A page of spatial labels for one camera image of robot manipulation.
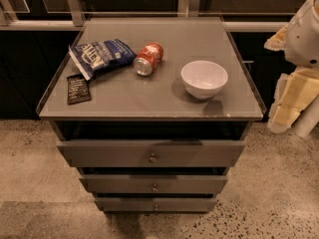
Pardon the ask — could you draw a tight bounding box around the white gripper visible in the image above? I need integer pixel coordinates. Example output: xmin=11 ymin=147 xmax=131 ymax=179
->
xmin=264 ymin=0 xmax=319 ymax=133

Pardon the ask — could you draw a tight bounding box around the grey top drawer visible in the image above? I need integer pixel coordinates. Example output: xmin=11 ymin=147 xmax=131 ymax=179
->
xmin=57 ymin=139 xmax=244 ymax=168

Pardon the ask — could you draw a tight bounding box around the grey drawer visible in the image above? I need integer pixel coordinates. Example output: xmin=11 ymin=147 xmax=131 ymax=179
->
xmin=80 ymin=174 xmax=227 ymax=194
xmin=95 ymin=197 xmax=217 ymax=213
xmin=57 ymin=139 xmax=244 ymax=168

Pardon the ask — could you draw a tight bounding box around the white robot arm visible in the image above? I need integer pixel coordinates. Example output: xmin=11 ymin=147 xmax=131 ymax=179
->
xmin=264 ymin=0 xmax=319 ymax=137

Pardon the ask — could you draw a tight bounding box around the grey drawer cabinet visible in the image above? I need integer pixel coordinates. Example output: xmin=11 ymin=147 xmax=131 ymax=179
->
xmin=37 ymin=17 xmax=265 ymax=199

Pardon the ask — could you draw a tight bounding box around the brass top drawer knob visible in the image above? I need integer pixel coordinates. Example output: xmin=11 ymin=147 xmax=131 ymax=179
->
xmin=149 ymin=153 xmax=158 ymax=163

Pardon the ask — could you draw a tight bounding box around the brass middle drawer knob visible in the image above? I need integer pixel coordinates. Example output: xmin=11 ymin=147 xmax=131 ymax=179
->
xmin=152 ymin=183 xmax=159 ymax=192

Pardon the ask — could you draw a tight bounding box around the grey middle drawer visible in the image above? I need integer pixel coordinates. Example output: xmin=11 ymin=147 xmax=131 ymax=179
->
xmin=80 ymin=174 xmax=227 ymax=194

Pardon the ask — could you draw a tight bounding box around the grey bottom drawer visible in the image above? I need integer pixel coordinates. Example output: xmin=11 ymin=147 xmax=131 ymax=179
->
xmin=95 ymin=197 xmax=217 ymax=213

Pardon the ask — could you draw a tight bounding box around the white ceramic bowl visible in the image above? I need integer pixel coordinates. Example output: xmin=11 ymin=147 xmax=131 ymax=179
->
xmin=180 ymin=61 xmax=228 ymax=100

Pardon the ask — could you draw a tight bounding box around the red soda can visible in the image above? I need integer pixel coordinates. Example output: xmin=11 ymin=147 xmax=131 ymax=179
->
xmin=134 ymin=43 xmax=163 ymax=77

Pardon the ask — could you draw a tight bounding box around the blue chip bag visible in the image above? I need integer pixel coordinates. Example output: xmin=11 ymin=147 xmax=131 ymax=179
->
xmin=69 ymin=39 xmax=136 ymax=81

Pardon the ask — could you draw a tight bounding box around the dark brown snack packet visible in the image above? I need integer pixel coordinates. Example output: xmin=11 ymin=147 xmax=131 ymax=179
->
xmin=67 ymin=75 xmax=92 ymax=105

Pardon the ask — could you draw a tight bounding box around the metal glass railing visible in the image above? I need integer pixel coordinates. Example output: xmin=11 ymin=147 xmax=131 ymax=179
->
xmin=0 ymin=0 xmax=306 ymax=32

